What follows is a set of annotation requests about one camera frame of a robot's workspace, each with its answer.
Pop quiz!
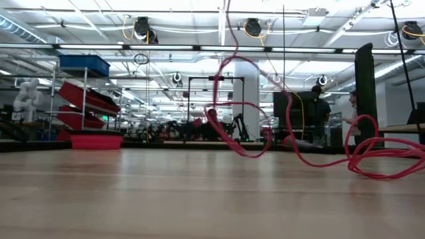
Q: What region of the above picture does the thin red wire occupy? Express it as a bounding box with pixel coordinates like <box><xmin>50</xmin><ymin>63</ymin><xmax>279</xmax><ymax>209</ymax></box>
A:
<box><xmin>203</xmin><ymin>0</ymin><xmax>425</xmax><ymax>181</ymax></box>

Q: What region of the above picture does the person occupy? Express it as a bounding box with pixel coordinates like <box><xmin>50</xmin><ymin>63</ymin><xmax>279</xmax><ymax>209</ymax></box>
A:
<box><xmin>310</xmin><ymin>84</ymin><xmax>332</xmax><ymax>147</ymax></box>
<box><xmin>345</xmin><ymin>90</ymin><xmax>361</xmax><ymax>137</ymax></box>
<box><xmin>205</xmin><ymin>108</ymin><xmax>227</xmax><ymax>141</ymax></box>

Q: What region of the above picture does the white building column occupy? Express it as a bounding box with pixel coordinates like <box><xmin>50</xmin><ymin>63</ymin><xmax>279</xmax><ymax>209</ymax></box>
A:
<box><xmin>232</xmin><ymin>61</ymin><xmax>261</xmax><ymax>140</ymax></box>

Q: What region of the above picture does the black equipment cabinet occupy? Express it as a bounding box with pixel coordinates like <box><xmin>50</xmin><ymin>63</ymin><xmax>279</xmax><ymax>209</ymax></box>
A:
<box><xmin>272</xmin><ymin>91</ymin><xmax>321</xmax><ymax>129</ymax></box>

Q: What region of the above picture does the long overhead light bar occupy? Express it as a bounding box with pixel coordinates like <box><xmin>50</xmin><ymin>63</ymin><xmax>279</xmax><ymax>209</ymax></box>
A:
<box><xmin>0</xmin><ymin>42</ymin><xmax>425</xmax><ymax>54</ymax></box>

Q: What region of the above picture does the grey work glove red cuff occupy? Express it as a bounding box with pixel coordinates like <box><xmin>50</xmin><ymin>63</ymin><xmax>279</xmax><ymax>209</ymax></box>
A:
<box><xmin>282</xmin><ymin>135</ymin><xmax>316</xmax><ymax>149</ymax></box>

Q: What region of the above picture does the red plastic bin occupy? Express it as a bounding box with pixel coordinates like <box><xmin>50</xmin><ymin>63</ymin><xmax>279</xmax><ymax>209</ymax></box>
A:
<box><xmin>69</xmin><ymin>129</ymin><xmax>124</xmax><ymax>150</ymax></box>

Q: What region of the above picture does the red shelf bin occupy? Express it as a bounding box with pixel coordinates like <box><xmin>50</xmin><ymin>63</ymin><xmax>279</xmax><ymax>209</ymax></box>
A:
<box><xmin>58</xmin><ymin>81</ymin><xmax>122</xmax><ymax>117</ymax></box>
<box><xmin>55</xmin><ymin>105</ymin><xmax>106</xmax><ymax>130</ymax></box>

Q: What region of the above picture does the metal shelf rack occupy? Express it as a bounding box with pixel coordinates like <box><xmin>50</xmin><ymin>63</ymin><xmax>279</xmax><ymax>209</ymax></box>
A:
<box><xmin>45</xmin><ymin>66</ymin><xmax>124</xmax><ymax>142</ymax></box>

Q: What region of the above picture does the blue plastic bin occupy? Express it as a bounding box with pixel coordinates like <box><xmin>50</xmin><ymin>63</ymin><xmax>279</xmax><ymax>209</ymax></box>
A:
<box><xmin>58</xmin><ymin>54</ymin><xmax>111</xmax><ymax>78</ymax></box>

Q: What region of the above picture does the wooden workbench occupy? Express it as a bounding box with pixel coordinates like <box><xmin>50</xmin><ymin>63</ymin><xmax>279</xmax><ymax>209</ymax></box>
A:
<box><xmin>375</xmin><ymin>123</ymin><xmax>425</xmax><ymax>150</ymax></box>

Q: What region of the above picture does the black gantry frame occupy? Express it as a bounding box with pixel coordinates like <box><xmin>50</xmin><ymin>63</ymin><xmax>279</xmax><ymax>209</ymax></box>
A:
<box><xmin>187</xmin><ymin>75</ymin><xmax>246</xmax><ymax>140</ymax></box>

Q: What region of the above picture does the yellow hanging cable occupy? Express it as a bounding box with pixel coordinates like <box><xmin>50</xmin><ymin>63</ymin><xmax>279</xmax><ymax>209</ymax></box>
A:
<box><xmin>244</xmin><ymin>23</ymin><xmax>305</xmax><ymax>141</ymax></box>

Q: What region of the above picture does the black ceiling cable reel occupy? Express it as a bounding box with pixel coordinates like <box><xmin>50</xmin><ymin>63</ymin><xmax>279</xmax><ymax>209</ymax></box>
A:
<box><xmin>401</xmin><ymin>21</ymin><xmax>425</xmax><ymax>41</ymax></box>
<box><xmin>133</xmin><ymin>16</ymin><xmax>159</xmax><ymax>44</ymax></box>
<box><xmin>244</xmin><ymin>18</ymin><xmax>263</xmax><ymax>37</ymax></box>

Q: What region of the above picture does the black aluminium table frame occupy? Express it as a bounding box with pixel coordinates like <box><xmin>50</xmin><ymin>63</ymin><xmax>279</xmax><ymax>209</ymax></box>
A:
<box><xmin>0</xmin><ymin>139</ymin><xmax>425</xmax><ymax>161</ymax></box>

